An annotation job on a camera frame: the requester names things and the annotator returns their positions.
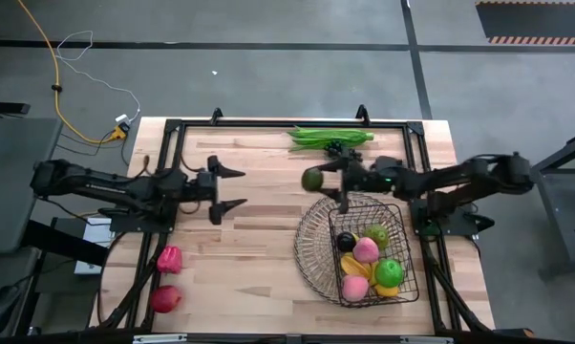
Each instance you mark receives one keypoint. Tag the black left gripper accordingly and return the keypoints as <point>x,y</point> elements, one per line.
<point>202,187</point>

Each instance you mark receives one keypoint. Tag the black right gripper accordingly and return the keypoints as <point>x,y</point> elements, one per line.
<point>368,178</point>

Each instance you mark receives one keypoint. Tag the green avocado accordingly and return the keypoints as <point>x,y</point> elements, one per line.
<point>312,179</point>

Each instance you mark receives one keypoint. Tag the black grape bunch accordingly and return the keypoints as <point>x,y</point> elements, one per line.
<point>335,149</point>

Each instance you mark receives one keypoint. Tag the long green leafy vegetable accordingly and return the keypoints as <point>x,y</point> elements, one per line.
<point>325,137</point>

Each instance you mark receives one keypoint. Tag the dark purple round fruit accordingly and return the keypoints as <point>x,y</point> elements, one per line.
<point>346,242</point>

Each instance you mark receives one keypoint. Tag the light green bumpy fruit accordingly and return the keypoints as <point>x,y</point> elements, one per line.
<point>377,235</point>

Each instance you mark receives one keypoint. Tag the red bell pepper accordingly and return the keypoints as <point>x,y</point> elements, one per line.
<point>169,259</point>

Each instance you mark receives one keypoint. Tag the yellow orange starfruit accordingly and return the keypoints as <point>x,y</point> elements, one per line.
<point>354,266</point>

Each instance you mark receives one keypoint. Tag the yellow banana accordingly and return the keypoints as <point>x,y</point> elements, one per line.
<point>372,274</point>

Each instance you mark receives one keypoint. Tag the green apple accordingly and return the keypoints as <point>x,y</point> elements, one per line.
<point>389,273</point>

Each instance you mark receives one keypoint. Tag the pink peach with green leaf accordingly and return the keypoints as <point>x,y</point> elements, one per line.
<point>354,287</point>

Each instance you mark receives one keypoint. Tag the red apple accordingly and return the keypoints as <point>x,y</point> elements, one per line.
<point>164,298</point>

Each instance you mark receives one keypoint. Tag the yellow lemon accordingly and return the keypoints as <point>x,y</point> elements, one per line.
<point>387,291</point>

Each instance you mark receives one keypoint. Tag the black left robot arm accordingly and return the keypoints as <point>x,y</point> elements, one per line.
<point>101,186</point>

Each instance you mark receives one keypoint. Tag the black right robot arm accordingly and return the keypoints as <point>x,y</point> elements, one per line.
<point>459,179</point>

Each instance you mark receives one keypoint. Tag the white power supply box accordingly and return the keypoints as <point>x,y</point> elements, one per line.
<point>94,243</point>

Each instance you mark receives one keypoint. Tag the dark grey desk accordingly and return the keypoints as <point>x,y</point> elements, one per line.
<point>15,181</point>

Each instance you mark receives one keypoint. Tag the black metal stand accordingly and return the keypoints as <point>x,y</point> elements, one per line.
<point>555,191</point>

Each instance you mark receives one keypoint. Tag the black mat with hazard stripes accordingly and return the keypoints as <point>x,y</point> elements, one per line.
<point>536,19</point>

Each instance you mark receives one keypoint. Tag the black aluminium table frame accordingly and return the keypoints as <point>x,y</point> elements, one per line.
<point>268,123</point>

